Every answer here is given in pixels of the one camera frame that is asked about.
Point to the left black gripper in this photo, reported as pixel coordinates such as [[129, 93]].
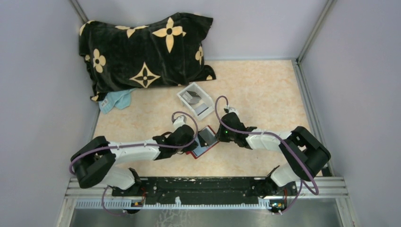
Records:
[[190, 147]]

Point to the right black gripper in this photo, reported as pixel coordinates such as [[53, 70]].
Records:
[[221, 137]]

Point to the white plastic card box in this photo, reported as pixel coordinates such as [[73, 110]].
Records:
[[205, 98]]

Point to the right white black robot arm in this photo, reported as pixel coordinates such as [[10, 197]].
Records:
[[305, 155]]

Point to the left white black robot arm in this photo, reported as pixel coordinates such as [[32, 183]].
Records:
[[97, 162]]

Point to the grey single card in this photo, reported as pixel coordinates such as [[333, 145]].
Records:
[[201, 108]]

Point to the grey card stack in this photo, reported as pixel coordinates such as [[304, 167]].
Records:
[[191, 97]]

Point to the light blue cloth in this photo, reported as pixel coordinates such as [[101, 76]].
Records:
[[117, 99]]

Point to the black floral pillow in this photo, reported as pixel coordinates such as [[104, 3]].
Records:
[[167, 53]]

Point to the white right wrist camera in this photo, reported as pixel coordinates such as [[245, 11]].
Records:
[[231, 110]]

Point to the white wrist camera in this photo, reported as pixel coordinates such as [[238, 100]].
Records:
[[179, 122], [231, 110]]

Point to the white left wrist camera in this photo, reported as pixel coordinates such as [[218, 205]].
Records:
[[179, 122]]

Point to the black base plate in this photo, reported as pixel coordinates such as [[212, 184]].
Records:
[[206, 191]]

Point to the aluminium front rail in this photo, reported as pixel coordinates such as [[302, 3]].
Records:
[[100, 196]]

